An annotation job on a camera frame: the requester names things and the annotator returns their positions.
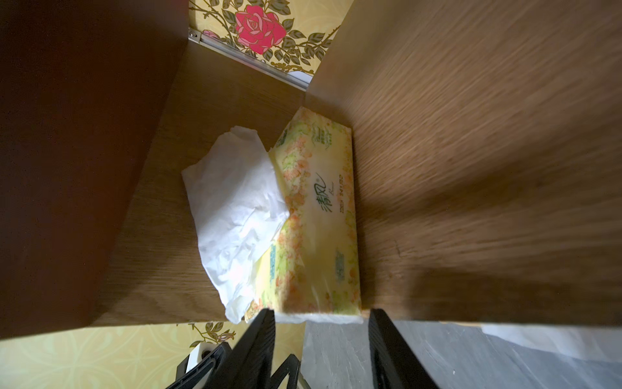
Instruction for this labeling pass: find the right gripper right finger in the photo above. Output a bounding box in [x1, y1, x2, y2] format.
[369, 309, 438, 389]

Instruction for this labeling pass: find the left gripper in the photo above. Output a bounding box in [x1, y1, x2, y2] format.
[164, 341, 302, 389]

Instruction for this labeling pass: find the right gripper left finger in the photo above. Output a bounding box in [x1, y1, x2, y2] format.
[205, 309, 275, 388]

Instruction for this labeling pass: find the white green tissue pack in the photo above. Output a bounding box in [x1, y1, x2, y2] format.
[181, 107, 363, 324]

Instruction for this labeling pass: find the wooden three-tier shelf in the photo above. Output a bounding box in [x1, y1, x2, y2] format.
[1, 1, 621, 339]

